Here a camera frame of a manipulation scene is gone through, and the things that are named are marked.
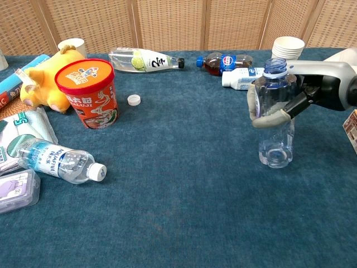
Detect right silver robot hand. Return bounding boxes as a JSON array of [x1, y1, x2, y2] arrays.
[[247, 60, 357, 129]]

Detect clear water bottle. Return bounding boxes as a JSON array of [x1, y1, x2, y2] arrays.
[[258, 58, 297, 169]]

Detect white milk bottle blue label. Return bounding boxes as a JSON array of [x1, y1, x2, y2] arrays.
[[221, 66, 266, 91]]

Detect Pepsi cola bottle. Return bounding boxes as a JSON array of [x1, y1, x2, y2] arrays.
[[196, 52, 254, 77]]

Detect clear bottle lime label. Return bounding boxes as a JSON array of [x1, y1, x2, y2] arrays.
[[108, 47, 186, 73]]

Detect red-lidded round container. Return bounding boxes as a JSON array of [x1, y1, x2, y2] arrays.
[[54, 58, 119, 130]]

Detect plain white paper cup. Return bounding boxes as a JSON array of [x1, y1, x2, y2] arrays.
[[57, 37, 87, 59]]

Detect capped Aquafina water bottle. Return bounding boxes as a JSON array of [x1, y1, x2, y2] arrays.
[[17, 138, 108, 185]]

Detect white paper cup grey print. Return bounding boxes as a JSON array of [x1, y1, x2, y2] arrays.
[[0, 50, 9, 72]]

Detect white plastic bag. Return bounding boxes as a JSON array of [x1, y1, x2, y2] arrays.
[[325, 47, 357, 64]]

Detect red green cookie box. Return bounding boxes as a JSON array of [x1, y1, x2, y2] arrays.
[[342, 109, 357, 155]]

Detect stacked white paper cups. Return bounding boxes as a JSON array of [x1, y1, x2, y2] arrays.
[[271, 36, 306, 61]]

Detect wooden rattan folding screen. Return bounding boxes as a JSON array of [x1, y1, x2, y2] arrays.
[[0, 0, 357, 56]]

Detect yellow plush toy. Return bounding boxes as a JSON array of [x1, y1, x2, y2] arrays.
[[20, 44, 86, 114]]

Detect white green snack bag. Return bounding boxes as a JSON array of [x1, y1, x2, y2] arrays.
[[0, 107, 59, 176]]

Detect long blue plastic wrap box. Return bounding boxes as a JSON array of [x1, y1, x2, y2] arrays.
[[0, 54, 51, 112]]

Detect round woven brown coaster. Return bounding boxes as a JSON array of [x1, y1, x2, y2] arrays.
[[0, 97, 27, 121]]

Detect clear case purple insert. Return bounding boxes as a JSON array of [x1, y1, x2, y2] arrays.
[[0, 169, 41, 215]]

